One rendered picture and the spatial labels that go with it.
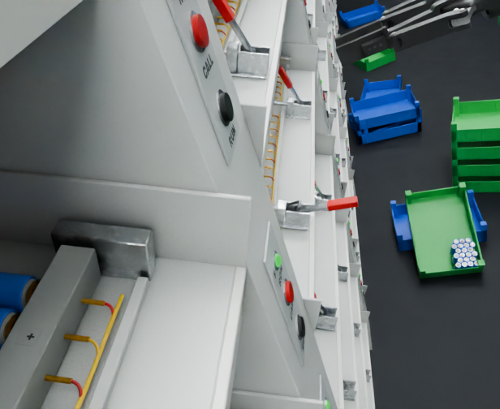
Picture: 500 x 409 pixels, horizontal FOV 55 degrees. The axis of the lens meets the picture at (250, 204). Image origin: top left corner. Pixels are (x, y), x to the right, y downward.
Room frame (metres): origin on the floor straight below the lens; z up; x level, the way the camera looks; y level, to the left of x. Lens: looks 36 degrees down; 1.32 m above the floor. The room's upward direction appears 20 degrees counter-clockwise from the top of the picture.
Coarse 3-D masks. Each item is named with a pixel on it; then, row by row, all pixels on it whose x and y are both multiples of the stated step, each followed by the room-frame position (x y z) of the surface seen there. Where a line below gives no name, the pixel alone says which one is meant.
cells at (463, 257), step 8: (456, 240) 1.07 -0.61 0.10; (464, 240) 1.07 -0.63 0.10; (456, 248) 1.05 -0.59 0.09; (464, 248) 1.04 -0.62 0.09; (472, 248) 1.03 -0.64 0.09; (456, 256) 1.03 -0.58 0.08; (464, 256) 1.02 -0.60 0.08; (472, 256) 1.01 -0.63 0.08; (456, 264) 1.01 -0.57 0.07; (464, 264) 1.00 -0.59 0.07; (472, 264) 0.99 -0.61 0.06
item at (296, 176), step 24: (288, 48) 0.87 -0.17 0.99; (312, 48) 0.86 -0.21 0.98; (312, 72) 0.86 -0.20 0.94; (288, 96) 0.77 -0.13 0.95; (312, 96) 0.76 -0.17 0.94; (288, 120) 0.69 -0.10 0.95; (312, 120) 0.68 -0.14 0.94; (288, 144) 0.62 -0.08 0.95; (312, 144) 0.61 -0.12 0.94; (264, 168) 0.56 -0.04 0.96; (288, 168) 0.56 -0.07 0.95; (312, 168) 0.55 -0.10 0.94; (288, 192) 0.50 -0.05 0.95; (312, 192) 0.50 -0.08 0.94; (312, 216) 0.46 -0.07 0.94; (288, 240) 0.42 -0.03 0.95; (312, 240) 0.41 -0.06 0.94; (312, 264) 0.38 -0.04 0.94; (312, 288) 0.34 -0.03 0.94; (312, 312) 0.29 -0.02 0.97
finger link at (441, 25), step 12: (456, 12) 0.57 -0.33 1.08; (420, 24) 0.59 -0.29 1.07; (432, 24) 0.58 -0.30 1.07; (444, 24) 0.58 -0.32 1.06; (468, 24) 0.56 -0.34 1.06; (396, 36) 0.60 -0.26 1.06; (408, 36) 0.60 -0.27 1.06; (420, 36) 0.59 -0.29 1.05; (432, 36) 0.58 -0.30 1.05; (396, 48) 0.60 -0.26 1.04
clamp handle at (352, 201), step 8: (328, 200) 0.44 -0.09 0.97; (336, 200) 0.43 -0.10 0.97; (344, 200) 0.43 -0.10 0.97; (352, 200) 0.42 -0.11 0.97; (296, 208) 0.44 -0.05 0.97; (304, 208) 0.44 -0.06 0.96; (312, 208) 0.44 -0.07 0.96; (320, 208) 0.43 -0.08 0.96; (328, 208) 0.43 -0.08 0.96; (336, 208) 0.43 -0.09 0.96; (344, 208) 0.42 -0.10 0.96
